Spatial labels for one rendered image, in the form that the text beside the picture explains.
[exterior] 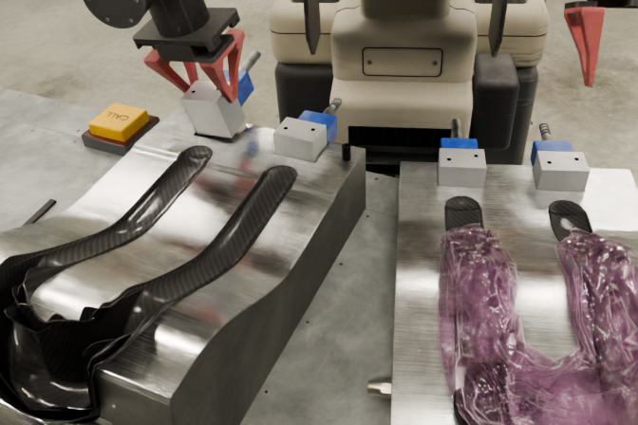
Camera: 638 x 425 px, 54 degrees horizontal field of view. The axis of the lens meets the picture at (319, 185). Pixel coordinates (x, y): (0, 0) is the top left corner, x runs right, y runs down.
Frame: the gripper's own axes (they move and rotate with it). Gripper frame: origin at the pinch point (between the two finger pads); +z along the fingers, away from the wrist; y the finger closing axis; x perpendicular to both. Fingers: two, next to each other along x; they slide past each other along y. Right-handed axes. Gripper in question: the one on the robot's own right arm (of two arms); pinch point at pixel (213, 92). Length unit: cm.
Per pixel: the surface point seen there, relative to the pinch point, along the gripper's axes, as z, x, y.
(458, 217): 12.5, -2.6, 28.5
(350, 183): 8.4, -3.6, 17.1
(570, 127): 118, 141, 25
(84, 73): 89, 116, -174
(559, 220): 14.1, 0.5, 38.4
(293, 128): 3.5, -1.0, 10.2
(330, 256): 13.1, -10.3, 16.4
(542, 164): 11.3, 5.7, 35.8
